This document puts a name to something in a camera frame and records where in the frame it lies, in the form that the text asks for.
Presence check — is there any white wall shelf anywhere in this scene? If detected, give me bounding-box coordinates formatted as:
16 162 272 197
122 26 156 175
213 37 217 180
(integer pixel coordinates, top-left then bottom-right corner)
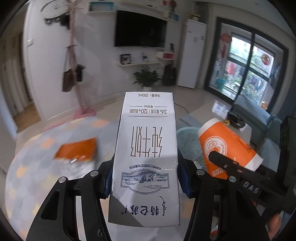
114 61 163 67

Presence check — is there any grey sofa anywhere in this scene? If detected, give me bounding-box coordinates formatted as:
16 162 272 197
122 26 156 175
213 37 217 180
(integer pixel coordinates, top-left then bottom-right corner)
231 95 282 171

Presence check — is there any red white wall box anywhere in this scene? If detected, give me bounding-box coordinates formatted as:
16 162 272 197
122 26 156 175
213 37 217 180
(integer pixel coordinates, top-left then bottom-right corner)
156 51 175 60

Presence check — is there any person right hand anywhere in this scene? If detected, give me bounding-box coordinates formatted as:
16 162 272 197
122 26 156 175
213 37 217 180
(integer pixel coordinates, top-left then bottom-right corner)
268 213 282 240

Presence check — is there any white milk carton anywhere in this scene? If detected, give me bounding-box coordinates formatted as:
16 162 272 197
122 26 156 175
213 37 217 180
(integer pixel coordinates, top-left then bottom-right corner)
108 92 180 227

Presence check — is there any white tall air conditioner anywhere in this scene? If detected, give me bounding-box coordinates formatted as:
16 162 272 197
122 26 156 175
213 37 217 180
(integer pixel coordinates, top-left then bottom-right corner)
178 20 207 89

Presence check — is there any black hanging bag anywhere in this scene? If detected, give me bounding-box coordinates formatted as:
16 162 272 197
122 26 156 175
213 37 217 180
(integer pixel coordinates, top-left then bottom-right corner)
76 64 85 82

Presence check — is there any brown hanging bag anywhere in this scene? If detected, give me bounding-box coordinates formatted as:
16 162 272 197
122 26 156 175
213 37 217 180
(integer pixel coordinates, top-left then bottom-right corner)
61 49 78 93

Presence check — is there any black round ashtray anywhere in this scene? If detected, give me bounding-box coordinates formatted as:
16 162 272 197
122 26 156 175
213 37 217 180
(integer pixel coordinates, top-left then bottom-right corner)
227 111 245 129

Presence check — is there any round wall clock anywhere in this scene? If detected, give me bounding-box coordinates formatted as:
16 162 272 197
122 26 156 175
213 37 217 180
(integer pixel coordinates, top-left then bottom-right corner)
41 0 68 13

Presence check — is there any black wall television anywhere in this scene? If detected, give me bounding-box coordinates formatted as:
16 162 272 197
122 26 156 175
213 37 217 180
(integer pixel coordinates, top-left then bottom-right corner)
114 10 167 48

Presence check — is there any black guitar case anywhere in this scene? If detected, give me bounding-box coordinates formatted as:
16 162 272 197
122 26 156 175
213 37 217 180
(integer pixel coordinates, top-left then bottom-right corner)
162 64 177 86

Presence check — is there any orange snack bag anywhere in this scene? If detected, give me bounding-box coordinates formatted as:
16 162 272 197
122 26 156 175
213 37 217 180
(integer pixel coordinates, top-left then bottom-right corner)
54 138 97 162

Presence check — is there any pink coat stand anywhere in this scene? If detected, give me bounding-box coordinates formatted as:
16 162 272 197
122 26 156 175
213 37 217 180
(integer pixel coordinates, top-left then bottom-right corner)
64 0 97 119

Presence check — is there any glass sliding balcony door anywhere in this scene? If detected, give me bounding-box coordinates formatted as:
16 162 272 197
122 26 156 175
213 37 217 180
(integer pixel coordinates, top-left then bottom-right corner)
204 17 289 113

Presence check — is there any orange paper cup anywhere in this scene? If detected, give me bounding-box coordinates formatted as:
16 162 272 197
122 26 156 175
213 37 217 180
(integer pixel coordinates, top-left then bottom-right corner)
197 118 263 179

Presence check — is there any framed butterfly picture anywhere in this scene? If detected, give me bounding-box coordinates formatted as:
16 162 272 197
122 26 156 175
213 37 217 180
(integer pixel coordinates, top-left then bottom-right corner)
120 54 132 65

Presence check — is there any potted green plant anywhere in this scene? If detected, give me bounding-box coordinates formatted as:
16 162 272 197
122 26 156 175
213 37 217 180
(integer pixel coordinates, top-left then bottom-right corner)
133 65 161 88

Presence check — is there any white coffee table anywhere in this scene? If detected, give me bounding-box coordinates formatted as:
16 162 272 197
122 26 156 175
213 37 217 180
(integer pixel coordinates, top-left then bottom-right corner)
190 99 252 144

